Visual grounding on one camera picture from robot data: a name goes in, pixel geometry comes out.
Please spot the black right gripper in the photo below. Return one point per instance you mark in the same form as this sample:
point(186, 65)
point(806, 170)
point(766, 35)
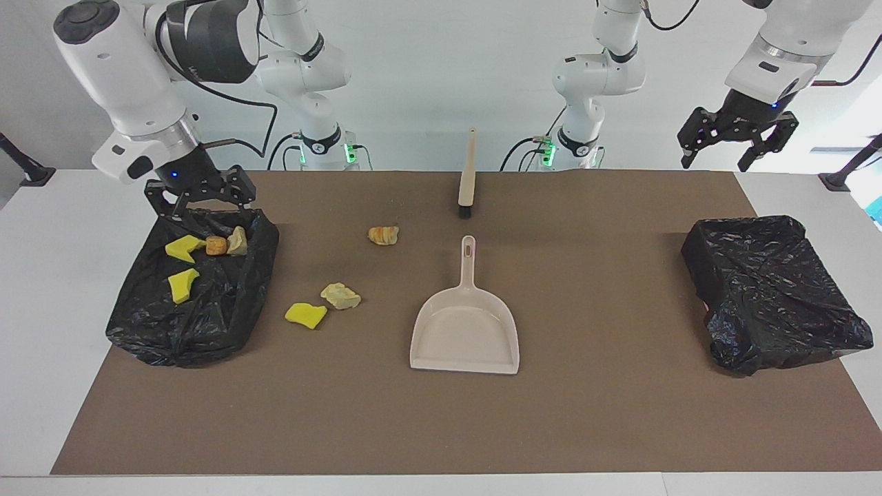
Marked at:
point(189, 176)

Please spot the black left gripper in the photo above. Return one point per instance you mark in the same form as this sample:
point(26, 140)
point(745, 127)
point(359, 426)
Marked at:
point(750, 109)

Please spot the brown bread nugget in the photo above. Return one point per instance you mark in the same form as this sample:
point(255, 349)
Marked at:
point(216, 246)

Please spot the yellow sponge piece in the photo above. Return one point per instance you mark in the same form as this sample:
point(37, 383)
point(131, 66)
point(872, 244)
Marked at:
point(306, 315)
point(182, 249)
point(182, 285)

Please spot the striped bread roll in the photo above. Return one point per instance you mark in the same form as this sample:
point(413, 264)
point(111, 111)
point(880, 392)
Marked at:
point(237, 242)

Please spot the beige brush black bristles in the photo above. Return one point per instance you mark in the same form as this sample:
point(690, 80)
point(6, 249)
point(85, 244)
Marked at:
point(467, 182)

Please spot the beige plastic dustpan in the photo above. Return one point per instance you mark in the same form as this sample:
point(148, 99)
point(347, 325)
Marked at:
point(465, 337)

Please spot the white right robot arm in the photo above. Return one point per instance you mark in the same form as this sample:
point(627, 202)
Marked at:
point(124, 76)

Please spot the bin with black bag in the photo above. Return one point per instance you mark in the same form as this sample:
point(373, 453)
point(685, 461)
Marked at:
point(772, 289)
point(207, 324)

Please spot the green lit base module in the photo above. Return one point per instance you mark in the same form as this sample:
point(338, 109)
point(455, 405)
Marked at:
point(351, 150)
point(548, 153)

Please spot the teal object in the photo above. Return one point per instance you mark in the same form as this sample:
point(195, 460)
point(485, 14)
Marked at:
point(876, 210)

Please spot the pale crumpled bread piece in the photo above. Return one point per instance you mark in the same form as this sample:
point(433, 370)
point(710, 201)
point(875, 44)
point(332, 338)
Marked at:
point(340, 296)

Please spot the striped croissant piece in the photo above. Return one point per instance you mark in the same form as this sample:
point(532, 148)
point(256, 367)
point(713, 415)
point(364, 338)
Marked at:
point(383, 235)

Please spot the brown table mat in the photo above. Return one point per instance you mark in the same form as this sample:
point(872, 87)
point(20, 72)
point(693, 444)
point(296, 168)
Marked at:
point(413, 427)

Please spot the black camera stand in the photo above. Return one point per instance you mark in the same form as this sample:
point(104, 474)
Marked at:
point(27, 169)
point(844, 176)

